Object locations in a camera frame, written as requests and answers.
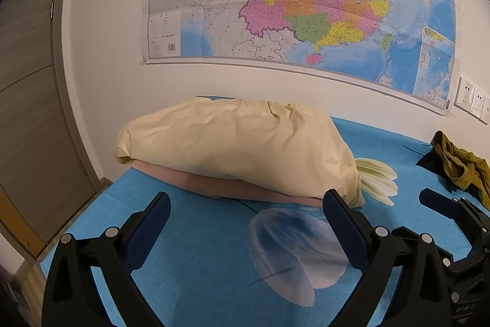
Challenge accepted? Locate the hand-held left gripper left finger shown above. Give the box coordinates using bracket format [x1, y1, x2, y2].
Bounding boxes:
[41, 191, 172, 327]

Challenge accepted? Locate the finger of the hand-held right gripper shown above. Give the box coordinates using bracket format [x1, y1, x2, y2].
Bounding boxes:
[419, 188, 490, 233]
[392, 226, 453, 267]

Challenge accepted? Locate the white wall socket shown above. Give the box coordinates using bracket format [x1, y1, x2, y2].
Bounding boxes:
[454, 77, 475, 111]
[470, 86, 488, 119]

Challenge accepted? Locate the mustard button shirt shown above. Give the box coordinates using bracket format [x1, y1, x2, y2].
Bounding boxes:
[432, 131, 490, 209]

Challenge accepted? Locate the blue floral bed sheet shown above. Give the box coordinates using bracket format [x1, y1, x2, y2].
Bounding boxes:
[40, 95, 490, 327]

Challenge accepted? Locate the pink garment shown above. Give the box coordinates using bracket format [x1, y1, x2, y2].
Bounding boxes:
[132, 158, 326, 208]

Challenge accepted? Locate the cream large garment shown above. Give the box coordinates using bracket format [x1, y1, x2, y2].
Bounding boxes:
[112, 97, 365, 208]

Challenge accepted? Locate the colourful wall map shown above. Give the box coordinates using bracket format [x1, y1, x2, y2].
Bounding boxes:
[138, 0, 460, 117]

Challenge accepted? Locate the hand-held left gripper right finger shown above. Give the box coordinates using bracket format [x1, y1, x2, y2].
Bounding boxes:
[322, 189, 454, 327]

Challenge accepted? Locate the black garment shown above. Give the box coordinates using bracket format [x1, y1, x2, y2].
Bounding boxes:
[404, 145, 452, 182]

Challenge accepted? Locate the brown wardrobe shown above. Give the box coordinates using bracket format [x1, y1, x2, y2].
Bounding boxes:
[0, 0, 106, 262]

